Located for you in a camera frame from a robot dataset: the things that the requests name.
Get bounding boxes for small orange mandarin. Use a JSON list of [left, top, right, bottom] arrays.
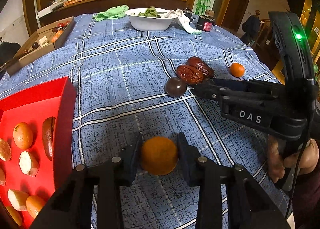
[[229, 62, 245, 78]]

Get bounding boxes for shiny red date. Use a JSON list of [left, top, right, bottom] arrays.
[[42, 117, 55, 161]]

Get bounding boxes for red tray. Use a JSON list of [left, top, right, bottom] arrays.
[[0, 76, 78, 229]]

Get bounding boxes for wrinkled red date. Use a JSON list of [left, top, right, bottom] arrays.
[[176, 65, 204, 85]]

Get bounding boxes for large red date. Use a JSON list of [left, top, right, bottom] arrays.
[[187, 57, 214, 79]]

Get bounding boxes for dark plum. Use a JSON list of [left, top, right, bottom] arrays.
[[164, 77, 187, 98]]

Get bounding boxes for sugarcane piece bottom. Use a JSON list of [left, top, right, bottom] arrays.
[[0, 169, 6, 186]]

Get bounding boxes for sugarcane piece square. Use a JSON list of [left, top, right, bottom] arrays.
[[0, 139, 11, 161]]

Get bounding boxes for right hand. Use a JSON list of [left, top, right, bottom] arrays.
[[267, 135, 319, 183]]

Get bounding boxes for dark figurine statue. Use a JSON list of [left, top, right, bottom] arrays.
[[240, 9, 261, 45]]

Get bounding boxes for black jar red label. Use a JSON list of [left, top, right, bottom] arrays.
[[196, 9, 215, 32]]

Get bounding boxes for blue plaid tablecloth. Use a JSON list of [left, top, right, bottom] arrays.
[[1, 14, 288, 213]]

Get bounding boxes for white cloth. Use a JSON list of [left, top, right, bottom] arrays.
[[162, 9, 202, 35]]

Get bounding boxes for knife on box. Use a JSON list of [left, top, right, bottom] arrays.
[[0, 50, 34, 72]]

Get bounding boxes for white bowl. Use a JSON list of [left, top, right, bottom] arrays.
[[125, 8, 178, 32]]

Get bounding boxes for green leaves in bowl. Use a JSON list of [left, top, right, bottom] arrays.
[[138, 6, 161, 18]]

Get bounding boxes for cardboard box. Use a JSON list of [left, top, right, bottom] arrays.
[[6, 17, 75, 76]]

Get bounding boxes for black sofa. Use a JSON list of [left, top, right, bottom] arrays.
[[0, 41, 21, 79]]

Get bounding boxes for green cloth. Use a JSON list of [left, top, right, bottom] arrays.
[[93, 5, 129, 22]]

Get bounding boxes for wooden counter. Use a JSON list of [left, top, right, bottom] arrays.
[[40, 0, 191, 26]]

